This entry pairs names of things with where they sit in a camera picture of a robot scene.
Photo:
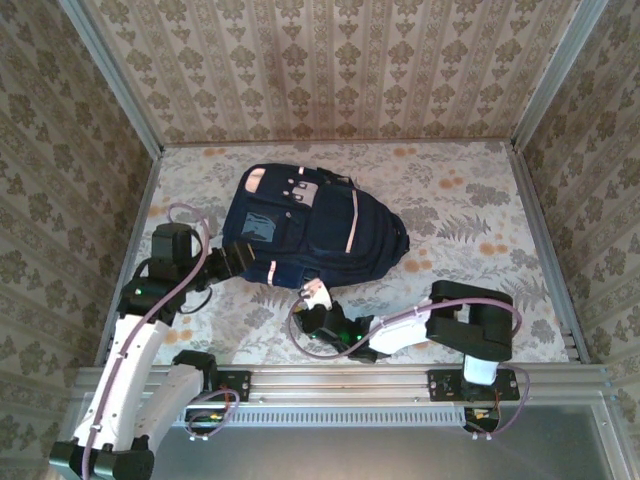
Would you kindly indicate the navy blue backpack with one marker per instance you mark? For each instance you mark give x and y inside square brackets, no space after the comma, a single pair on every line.
[320,225]

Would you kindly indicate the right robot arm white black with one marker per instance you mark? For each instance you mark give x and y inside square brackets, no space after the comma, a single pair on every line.
[475,325]

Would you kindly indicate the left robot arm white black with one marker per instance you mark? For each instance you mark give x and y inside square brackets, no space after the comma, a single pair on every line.
[130,360]

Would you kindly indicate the grey metal panel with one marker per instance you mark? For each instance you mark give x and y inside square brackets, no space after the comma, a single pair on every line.
[325,455]

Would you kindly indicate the aluminium mounting rail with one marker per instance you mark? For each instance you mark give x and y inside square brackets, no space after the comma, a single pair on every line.
[340,382]

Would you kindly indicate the aluminium table side rail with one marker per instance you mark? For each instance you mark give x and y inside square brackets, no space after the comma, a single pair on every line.
[140,215]
[544,250]

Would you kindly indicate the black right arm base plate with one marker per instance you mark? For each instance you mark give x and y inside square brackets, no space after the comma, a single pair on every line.
[440,385]

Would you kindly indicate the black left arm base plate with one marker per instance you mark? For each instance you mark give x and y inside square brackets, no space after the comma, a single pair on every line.
[240,385]

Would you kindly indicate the aluminium frame post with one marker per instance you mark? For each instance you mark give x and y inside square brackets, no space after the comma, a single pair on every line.
[558,75]
[115,80]

